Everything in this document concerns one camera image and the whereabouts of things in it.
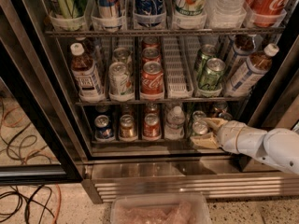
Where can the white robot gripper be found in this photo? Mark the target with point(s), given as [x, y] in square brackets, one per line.
[227, 134]

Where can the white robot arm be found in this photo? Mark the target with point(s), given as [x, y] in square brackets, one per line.
[282, 152]

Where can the gold can bottom shelf front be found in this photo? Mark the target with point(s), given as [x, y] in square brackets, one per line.
[225, 116]

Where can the gold can shelf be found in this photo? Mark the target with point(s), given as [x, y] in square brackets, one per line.
[225, 116]
[219, 107]

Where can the green can bottom shelf rear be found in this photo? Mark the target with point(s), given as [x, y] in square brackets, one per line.
[198, 114]

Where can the gold can bottom shelf rear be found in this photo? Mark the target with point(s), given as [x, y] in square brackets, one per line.
[219, 107]

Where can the clear water bottle bottom shelf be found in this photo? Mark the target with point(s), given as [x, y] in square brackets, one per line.
[174, 124]

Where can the clear water bottle shelf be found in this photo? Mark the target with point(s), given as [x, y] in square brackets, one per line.
[174, 124]
[226, 0]

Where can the stainless fridge bottom grille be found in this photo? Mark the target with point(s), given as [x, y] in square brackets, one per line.
[216, 177]

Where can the green can middle front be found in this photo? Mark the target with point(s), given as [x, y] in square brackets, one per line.
[212, 74]

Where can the red can bottom shelf front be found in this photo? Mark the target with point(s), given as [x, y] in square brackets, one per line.
[151, 126]

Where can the red can shelf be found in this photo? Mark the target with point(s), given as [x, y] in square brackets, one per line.
[151, 108]
[151, 126]

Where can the empty white shelf glide tray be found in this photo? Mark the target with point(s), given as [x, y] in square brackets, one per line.
[176, 71]

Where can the red can bottom shelf rear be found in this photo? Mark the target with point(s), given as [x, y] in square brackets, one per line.
[151, 108]

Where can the fridge right glass door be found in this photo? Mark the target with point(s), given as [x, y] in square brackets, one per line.
[279, 105]

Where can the fridge glass door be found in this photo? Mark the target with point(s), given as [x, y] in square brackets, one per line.
[279, 105]
[37, 74]

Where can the red coca-cola can middle front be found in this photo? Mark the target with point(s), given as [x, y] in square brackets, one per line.
[152, 78]

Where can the red coca-cola can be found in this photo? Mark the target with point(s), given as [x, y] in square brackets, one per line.
[152, 78]
[151, 55]
[150, 42]

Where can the green can middle rear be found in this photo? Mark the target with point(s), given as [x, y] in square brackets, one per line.
[205, 53]

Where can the brown can bottom shelf front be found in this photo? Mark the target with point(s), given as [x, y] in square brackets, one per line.
[127, 126]

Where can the brown can shelf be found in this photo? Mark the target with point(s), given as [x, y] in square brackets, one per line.
[127, 109]
[127, 126]

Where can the brown can bottom shelf rear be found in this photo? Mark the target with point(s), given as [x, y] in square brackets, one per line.
[127, 109]

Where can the white 7up can middle front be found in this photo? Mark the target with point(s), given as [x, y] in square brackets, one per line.
[120, 79]

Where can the white 7up can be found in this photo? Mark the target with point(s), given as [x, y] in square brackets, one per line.
[120, 79]
[123, 55]

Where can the blue pepsi can bottom front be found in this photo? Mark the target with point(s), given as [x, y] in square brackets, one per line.
[103, 128]

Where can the blue pepsi can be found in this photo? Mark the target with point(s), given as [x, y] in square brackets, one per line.
[103, 110]
[103, 128]

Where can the red coca-cola can middle rear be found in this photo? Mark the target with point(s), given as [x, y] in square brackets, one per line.
[150, 42]

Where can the blue pepsi can bottom rear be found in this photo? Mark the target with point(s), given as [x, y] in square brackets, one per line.
[103, 110]

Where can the white 7up can middle rear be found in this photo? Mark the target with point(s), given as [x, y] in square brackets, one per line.
[123, 55]

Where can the clear water bottle top shelf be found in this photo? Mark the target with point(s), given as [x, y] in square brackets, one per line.
[226, 0]

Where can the red coca-cola bottle top shelf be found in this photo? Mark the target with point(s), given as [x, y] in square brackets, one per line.
[265, 13]

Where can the blue pepsi bottle top shelf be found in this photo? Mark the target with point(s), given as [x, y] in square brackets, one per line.
[149, 12]

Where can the blue red bull can top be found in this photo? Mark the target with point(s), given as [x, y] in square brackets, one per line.
[109, 9]

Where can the fridge left glass door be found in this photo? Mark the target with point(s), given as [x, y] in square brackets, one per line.
[37, 74]

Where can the green tall can top shelf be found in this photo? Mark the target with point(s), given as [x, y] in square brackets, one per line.
[65, 1]

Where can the tea bottle middle right front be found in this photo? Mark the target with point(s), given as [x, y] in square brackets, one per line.
[250, 71]

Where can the clear plastic bin with wrap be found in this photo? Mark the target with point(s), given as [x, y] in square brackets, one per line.
[161, 208]

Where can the tea bottle middle right rear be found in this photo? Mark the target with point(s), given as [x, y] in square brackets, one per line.
[241, 49]

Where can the iced tea bottle middle left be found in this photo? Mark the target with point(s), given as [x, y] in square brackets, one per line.
[86, 74]

